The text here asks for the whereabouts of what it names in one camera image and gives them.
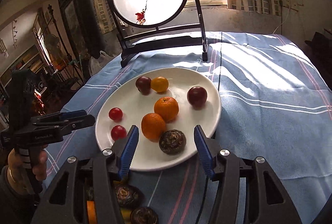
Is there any red cherry tomato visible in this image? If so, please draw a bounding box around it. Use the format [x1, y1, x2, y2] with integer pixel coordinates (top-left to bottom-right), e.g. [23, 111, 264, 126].
[108, 107, 123, 122]
[111, 125, 127, 141]

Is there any dark red plum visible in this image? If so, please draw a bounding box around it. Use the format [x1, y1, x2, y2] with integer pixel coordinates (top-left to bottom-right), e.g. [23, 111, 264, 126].
[187, 86, 208, 108]

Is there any left hand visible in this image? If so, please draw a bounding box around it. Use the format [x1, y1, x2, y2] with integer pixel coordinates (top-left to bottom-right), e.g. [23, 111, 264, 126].
[7, 144, 49, 195]

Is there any red cherry tomato on plate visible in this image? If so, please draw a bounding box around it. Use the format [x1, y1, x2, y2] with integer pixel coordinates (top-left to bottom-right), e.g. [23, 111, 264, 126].
[108, 107, 123, 122]

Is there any black coat stand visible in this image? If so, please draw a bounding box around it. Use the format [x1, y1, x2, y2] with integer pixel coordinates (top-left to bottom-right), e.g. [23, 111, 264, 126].
[47, 4, 84, 88]

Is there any plastic bag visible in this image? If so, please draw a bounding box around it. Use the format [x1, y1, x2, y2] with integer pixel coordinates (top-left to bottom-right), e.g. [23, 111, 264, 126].
[88, 50, 115, 76]

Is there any dark plum on plate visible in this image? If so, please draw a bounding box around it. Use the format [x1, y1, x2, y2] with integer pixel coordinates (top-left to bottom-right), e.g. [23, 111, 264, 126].
[135, 76, 151, 95]

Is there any orange tangerine front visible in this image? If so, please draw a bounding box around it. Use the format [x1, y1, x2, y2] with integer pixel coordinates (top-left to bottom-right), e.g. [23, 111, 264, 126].
[141, 113, 167, 142]

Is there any orange tangerine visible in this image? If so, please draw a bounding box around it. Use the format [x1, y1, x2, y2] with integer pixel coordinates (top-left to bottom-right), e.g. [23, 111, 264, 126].
[154, 96, 179, 123]
[141, 113, 167, 142]

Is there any dark brown tea cake right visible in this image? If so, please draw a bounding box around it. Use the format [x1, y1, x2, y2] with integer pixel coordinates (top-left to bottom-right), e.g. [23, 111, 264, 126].
[131, 207, 159, 224]

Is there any dark brown tea cake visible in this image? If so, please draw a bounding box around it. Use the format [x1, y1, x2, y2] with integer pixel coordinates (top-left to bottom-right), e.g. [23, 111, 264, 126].
[159, 129, 186, 155]
[131, 207, 159, 224]

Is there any yellow small tomato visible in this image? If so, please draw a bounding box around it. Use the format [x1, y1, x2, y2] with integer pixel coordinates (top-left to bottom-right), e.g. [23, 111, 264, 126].
[151, 76, 169, 93]

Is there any white round plate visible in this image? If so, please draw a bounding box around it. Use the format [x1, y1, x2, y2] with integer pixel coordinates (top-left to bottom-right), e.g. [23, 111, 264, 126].
[95, 67, 222, 172]

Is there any orange tangerine rear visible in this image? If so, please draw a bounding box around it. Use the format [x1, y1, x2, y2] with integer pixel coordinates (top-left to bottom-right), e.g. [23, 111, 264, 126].
[154, 96, 179, 123]

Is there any blue striped tablecloth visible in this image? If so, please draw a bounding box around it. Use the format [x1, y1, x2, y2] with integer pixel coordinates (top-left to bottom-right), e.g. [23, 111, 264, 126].
[46, 32, 331, 223]

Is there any dark framed picture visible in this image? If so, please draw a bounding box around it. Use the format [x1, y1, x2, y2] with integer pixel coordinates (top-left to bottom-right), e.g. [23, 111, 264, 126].
[58, 0, 102, 59]

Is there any round painted screen stand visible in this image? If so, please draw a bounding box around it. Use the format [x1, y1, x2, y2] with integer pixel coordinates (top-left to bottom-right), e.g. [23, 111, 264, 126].
[107, 0, 208, 67]

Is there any black cable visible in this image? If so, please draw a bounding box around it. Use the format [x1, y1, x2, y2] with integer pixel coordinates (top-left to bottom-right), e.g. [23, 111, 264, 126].
[194, 175, 209, 224]

